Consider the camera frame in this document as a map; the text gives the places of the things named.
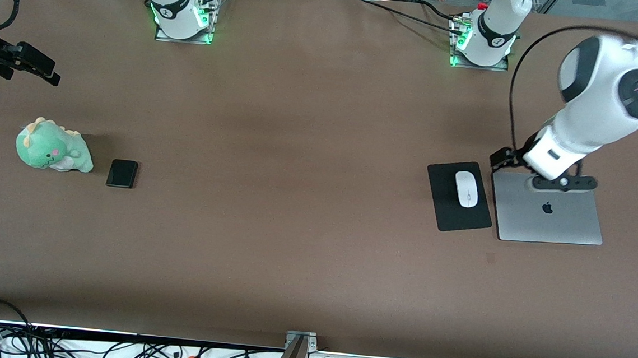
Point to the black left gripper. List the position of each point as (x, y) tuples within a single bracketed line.
[(527, 144)]

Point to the white computer mouse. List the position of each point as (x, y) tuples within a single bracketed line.
[(466, 189)]

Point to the black phone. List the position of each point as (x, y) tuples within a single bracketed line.
[(122, 173)]

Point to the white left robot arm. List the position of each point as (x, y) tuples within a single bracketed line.
[(593, 114)]

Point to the black mouse pad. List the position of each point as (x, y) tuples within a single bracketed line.
[(441, 204)]

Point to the grey closed laptop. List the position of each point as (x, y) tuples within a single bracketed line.
[(546, 217)]

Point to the green dinosaur plush toy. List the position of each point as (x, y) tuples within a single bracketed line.
[(51, 152)]

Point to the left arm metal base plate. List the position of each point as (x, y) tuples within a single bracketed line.
[(456, 56)]

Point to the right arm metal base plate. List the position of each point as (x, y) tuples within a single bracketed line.
[(209, 22)]

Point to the metal table edge bracket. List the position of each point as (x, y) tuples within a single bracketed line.
[(301, 340)]

